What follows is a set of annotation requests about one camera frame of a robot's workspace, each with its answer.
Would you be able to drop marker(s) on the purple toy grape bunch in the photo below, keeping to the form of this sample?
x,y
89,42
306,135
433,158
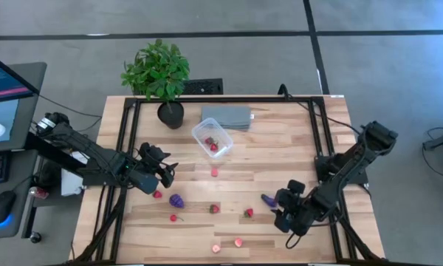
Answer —
x,y
176,201

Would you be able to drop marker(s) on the red toy strawberry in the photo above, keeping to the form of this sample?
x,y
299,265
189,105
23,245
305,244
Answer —
x,y
214,147
208,140
157,194

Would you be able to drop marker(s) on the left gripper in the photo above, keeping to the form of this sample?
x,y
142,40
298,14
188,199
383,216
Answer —
x,y
151,153

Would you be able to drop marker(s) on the purple toy eggplant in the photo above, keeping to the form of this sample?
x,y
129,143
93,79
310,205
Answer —
x,y
268,200

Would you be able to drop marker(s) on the toy strawberry with long stem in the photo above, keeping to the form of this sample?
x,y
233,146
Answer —
x,y
214,209

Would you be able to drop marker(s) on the computer monitor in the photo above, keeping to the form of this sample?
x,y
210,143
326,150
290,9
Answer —
x,y
0,85

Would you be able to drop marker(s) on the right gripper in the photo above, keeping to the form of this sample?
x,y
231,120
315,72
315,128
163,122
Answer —
x,y
291,194

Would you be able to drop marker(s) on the white box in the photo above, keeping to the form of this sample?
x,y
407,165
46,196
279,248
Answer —
x,y
71,184

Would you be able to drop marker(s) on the red can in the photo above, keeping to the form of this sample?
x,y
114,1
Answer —
x,y
40,193

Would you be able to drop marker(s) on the black aluminium table frame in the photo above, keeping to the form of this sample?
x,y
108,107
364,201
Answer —
x,y
225,99

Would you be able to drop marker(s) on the toy strawberry with broad leaves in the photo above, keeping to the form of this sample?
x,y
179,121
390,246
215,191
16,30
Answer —
x,y
249,213

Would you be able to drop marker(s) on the black perforated case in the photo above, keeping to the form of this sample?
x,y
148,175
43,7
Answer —
x,y
203,86

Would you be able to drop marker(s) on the black caster wheel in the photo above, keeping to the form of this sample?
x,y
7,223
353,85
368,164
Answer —
x,y
35,237

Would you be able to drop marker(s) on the clear plastic tupperware container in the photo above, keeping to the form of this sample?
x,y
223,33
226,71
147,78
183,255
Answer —
x,y
203,129

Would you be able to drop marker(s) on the black computer mouse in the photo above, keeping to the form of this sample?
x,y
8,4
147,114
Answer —
x,y
1,207

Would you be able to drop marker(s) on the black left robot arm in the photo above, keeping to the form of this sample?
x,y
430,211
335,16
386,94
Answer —
x,y
92,151

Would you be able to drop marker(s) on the grey side desk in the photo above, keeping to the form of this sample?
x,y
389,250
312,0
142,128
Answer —
x,y
33,77

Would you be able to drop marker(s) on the pink toy peach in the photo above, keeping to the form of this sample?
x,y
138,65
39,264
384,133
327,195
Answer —
x,y
214,172
216,249
238,242

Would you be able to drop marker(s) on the potted green plant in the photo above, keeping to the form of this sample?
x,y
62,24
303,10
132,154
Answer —
x,y
155,70

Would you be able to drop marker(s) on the red toy cherry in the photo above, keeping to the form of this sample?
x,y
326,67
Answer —
x,y
173,218

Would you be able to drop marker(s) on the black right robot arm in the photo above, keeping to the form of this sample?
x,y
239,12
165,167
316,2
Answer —
x,y
339,177

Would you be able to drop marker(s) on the grey folded cloth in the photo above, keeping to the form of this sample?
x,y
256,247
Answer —
x,y
229,116

